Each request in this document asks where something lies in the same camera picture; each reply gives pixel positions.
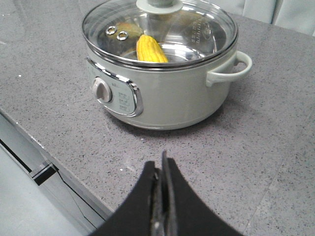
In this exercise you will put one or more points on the yellow corn cob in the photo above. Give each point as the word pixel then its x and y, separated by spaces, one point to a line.
pixel 147 49

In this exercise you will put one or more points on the pale green electric cooking pot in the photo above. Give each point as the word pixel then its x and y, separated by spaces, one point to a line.
pixel 165 99

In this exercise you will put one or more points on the white curtain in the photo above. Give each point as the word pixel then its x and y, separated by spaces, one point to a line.
pixel 296 15

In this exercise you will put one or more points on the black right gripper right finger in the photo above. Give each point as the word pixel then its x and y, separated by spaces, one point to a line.
pixel 185 214

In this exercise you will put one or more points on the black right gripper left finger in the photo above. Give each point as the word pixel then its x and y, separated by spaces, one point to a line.
pixel 133 217

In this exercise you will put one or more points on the grey cabinet front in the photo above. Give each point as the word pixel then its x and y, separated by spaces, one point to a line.
pixel 37 196

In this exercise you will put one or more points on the glass pot lid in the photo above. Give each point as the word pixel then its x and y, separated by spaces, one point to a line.
pixel 197 33

